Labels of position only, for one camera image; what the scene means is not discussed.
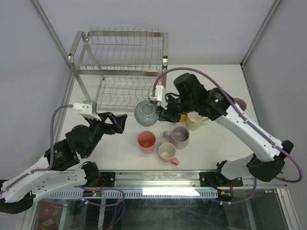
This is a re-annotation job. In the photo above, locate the tall pink cup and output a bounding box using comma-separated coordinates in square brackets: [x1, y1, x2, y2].
[137, 131, 156, 154]

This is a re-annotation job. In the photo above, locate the pale green mug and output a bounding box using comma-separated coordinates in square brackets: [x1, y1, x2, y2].
[186, 112, 209, 130]

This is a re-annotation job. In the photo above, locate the lilac mug with handle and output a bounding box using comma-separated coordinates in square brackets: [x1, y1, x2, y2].
[163, 126, 190, 150]

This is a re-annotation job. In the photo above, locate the stainless steel dish rack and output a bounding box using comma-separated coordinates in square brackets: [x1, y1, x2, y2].
[68, 28, 169, 112]

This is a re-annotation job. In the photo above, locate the grey-blue round ceramic cup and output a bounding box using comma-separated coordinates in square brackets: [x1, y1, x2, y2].
[134, 101, 159, 127]

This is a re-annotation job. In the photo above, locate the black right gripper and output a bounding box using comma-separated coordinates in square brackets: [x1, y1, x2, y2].
[157, 94, 196, 123]

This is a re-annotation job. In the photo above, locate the yellow mug black handle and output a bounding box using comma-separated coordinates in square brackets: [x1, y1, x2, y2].
[178, 114, 187, 123]

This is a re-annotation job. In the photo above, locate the lilac mug black handle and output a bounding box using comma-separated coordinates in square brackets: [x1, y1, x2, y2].
[234, 98, 247, 111]

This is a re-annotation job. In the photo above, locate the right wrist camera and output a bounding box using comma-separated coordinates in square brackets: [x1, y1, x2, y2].
[149, 85, 167, 109]

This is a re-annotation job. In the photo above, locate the white slotted cable duct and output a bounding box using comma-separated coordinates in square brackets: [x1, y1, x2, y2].
[48, 187, 218, 199]

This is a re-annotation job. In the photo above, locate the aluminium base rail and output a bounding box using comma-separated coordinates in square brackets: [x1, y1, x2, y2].
[100, 170, 287, 190]

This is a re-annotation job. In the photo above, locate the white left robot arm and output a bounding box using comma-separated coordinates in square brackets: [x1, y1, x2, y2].
[0, 112, 128, 214]

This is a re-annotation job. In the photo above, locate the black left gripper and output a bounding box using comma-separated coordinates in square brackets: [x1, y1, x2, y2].
[84, 112, 127, 157]

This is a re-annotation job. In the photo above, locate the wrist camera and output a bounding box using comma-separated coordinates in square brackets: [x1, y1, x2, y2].
[72, 101, 101, 121]
[149, 85, 167, 109]

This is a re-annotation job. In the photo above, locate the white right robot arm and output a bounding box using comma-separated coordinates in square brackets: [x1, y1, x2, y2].
[151, 73, 294, 185]

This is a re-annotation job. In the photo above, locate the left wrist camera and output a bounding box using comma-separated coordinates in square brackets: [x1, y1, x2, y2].
[72, 101, 101, 121]

